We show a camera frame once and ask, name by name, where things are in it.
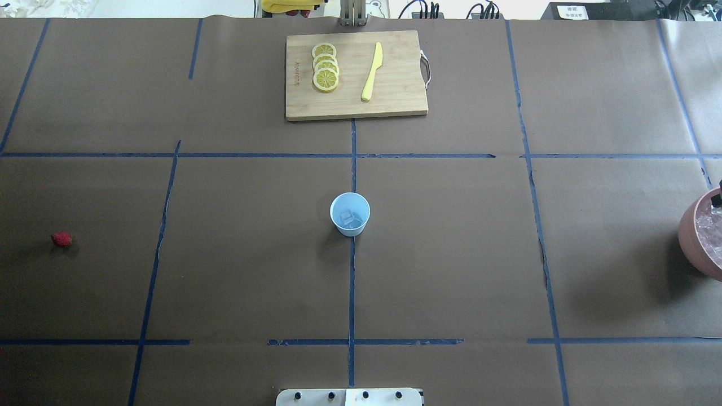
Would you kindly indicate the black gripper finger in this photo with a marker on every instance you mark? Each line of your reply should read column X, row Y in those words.
column 716, row 199

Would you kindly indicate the red strawberry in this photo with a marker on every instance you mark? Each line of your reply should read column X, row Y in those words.
column 62, row 239

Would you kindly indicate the pink bowl of ice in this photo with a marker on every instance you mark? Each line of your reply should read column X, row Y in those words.
column 699, row 236

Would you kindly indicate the light blue paper cup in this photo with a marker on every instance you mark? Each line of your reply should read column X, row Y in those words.
column 354, row 202

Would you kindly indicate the bamboo cutting board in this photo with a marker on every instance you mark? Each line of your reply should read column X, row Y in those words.
column 399, row 90

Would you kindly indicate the black power strip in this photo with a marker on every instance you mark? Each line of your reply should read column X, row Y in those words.
column 421, row 10

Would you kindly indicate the yellow plastic knife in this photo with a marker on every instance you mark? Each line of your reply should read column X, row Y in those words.
column 377, row 59

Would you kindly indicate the yellow cloth bag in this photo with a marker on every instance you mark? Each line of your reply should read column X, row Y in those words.
column 292, row 8

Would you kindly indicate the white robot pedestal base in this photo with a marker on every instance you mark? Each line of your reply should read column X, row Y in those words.
column 351, row 396

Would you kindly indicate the aluminium frame post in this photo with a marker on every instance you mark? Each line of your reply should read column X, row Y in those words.
column 353, row 13

